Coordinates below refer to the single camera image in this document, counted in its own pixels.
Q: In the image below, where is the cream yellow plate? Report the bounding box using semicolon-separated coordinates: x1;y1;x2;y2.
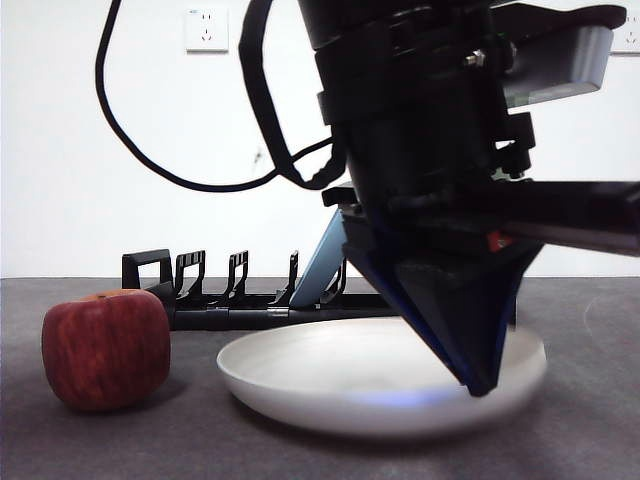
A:
216;318;547;441

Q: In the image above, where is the red apple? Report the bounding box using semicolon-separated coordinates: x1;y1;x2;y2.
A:
41;288;172;414

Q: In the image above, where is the light blue plate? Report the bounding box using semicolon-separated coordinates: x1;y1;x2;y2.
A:
289;208;349;309

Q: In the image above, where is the black plate rack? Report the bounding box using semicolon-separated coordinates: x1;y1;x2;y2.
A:
121;248;401;332

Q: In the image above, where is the pale grey camera box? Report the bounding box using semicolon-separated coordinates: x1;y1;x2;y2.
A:
499;24;614;107

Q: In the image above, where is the white wall socket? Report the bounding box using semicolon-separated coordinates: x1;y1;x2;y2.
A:
185;7;230;54
609;13;640;55

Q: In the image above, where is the thin black cable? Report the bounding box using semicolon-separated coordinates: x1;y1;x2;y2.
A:
95;0;335;194

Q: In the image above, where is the thick black sleeved cable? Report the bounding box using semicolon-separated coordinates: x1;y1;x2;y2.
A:
238;0;347;192

